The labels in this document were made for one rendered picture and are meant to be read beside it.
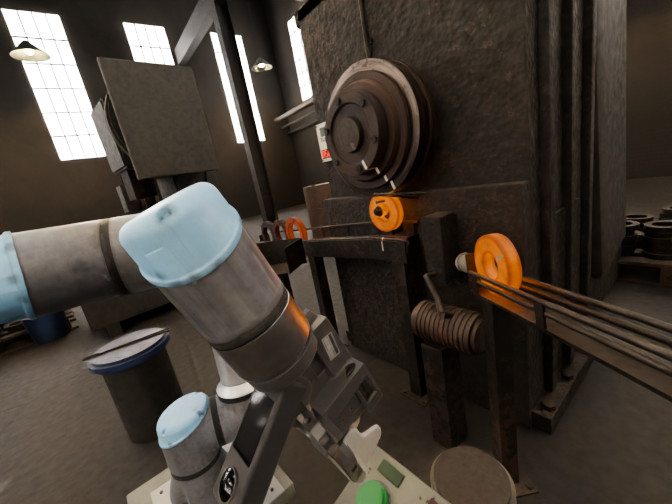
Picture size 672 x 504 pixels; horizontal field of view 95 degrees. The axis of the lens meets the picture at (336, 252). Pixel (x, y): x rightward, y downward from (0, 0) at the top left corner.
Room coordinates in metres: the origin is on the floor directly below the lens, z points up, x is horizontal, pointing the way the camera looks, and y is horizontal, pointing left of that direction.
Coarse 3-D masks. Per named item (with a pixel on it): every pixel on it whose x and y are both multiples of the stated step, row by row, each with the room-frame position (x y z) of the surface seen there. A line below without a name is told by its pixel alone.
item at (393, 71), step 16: (368, 64) 1.15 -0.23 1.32; (384, 64) 1.10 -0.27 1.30; (400, 80) 1.05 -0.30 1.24; (416, 96) 1.02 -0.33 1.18; (416, 112) 1.02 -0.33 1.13; (416, 128) 1.02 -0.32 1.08; (416, 144) 1.03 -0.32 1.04; (416, 160) 1.07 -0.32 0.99; (400, 176) 1.09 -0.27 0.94; (368, 192) 1.23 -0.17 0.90; (384, 192) 1.16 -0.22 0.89
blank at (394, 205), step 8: (376, 200) 1.23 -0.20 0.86; (392, 200) 1.17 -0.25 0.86; (392, 208) 1.17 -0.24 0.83; (400, 208) 1.16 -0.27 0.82; (376, 216) 1.25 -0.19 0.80; (384, 216) 1.25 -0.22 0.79; (392, 216) 1.18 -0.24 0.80; (400, 216) 1.16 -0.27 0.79; (376, 224) 1.25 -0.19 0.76; (384, 224) 1.22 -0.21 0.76; (392, 224) 1.18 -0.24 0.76; (400, 224) 1.19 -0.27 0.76
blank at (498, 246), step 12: (480, 240) 0.76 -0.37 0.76; (492, 240) 0.70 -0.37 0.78; (504, 240) 0.68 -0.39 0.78; (480, 252) 0.76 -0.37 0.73; (492, 252) 0.70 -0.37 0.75; (504, 252) 0.66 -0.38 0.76; (516, 252) 0.66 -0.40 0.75; (480, 264) 0.76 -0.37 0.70; (492, 264) 0.75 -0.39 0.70; (504, 264) 0.66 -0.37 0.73; (516, 264) 0.64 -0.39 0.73; (492, 276) 0.72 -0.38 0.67; (504, 276) 0.66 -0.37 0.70; (516, 276) 0.64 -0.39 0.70; (516, 288) 0.65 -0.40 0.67
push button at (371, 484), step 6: (372, 480) 0.31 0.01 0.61; (366, 486) 0.31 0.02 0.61; (372, 486) 0.30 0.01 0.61; (378, 486) 0.30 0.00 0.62; (360, 492) 0.30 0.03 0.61; (366, 492) 0.30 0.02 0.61; (372, 492) 0.30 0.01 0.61; (378, 492) 0.29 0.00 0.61; (384, 492) 0.29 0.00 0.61; (360, 498) 0.30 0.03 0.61; (366, 498) 0.29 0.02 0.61; (372, 498) 0.29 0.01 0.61; (378, 498) 0.29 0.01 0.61; (384, 498) 0.29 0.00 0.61
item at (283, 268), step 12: (288, 240) 1.54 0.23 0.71; (300, 240) 1.50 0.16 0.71; (264, 252) 1.59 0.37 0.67; (276, 252) 1.57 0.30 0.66; (288, 252) 1.36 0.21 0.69; (300, 252) 1.47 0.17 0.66; (276, 264) 1.57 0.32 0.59; (288, 264) 1.33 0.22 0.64; (300, 264) 1.45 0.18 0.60; (288, 276) 1.47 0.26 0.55; (288, 288) 1.44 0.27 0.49
